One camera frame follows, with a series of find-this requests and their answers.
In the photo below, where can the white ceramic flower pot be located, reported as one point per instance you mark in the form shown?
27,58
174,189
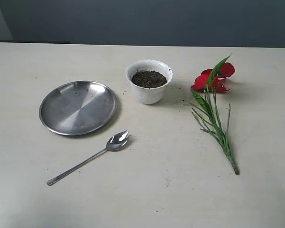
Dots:
144,95

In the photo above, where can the dark potting soil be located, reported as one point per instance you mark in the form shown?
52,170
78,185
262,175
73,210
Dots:
149,79

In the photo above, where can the artificial red flower stem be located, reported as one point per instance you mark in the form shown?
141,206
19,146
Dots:
205,111

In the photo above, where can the round steel plate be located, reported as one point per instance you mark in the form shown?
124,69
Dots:
78,108

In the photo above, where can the steel spork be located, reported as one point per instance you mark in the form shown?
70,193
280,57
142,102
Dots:
115,143

